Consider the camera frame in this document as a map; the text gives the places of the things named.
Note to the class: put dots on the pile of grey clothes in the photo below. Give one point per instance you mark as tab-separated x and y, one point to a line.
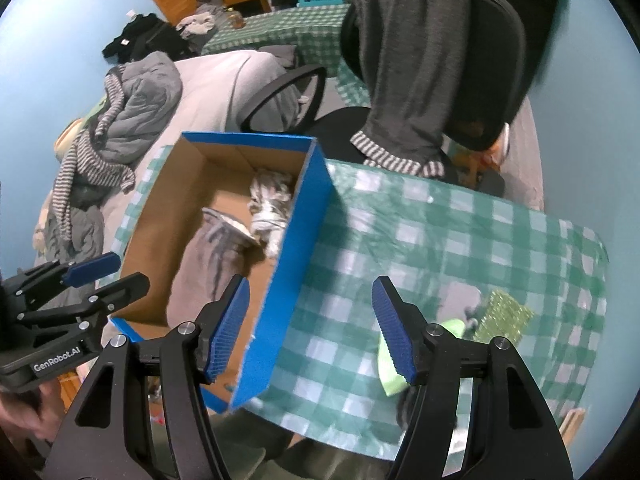
220	85

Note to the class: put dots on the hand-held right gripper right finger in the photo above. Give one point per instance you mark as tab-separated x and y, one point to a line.
395	335

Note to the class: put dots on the grey sock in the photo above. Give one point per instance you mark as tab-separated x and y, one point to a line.
462	305

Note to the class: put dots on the orange bag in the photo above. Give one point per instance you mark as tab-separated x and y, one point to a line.
480	160

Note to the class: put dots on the black clothing pile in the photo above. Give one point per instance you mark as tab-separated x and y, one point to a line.
145	40

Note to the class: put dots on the black office chair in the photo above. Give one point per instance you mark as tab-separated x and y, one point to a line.
495	60

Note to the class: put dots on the white grey patterned cloth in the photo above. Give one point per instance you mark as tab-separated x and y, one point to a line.
270	205

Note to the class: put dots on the grey quilted jacket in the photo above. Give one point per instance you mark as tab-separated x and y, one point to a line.
145	105

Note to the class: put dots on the blue cardboard box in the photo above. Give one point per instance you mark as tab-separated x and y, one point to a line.
300	260

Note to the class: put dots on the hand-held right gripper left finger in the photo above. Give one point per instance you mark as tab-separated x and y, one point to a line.
227	332

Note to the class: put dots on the black hanging garment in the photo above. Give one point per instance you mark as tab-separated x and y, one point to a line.
545	10

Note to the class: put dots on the glass jar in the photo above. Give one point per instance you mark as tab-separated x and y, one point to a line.
235	17

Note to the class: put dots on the grey knit blanket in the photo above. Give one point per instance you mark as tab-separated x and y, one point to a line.
75	230

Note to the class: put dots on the table with green checked cloth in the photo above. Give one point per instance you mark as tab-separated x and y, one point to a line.
280	35

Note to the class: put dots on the green glitter cloth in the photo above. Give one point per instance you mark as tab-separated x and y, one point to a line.
502	317

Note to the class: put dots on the grey white clothing pile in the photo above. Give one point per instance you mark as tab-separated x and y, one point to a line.
197	22

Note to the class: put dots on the grey white striped scarf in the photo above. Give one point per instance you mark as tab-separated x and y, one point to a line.
80	170

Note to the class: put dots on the grey sweater with striped cuffs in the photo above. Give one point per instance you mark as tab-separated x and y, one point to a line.
410	50

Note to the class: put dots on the green checked tablecloth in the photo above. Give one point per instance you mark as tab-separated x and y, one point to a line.
425	240

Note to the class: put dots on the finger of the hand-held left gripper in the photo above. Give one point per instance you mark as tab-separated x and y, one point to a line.
122	287
92	267

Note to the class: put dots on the person's left hand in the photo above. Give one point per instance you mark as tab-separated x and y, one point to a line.
25	410

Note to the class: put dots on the neon green cloth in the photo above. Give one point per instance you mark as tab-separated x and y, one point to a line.
389	383

